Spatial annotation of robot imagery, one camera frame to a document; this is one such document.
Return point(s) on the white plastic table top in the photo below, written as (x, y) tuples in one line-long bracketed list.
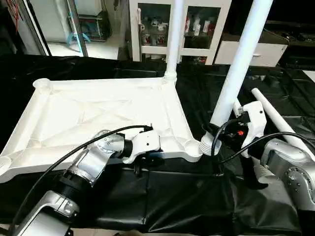
[(74, 118)]

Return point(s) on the black work mat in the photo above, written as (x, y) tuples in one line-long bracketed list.
[(197, 206)]

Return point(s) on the white drawer unit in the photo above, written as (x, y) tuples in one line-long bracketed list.
[(266, 53)]

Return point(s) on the white glass door cabinet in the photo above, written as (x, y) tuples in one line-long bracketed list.
[(152, 29)]

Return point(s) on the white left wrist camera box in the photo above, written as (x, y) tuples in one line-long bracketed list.
[(145, 142)]

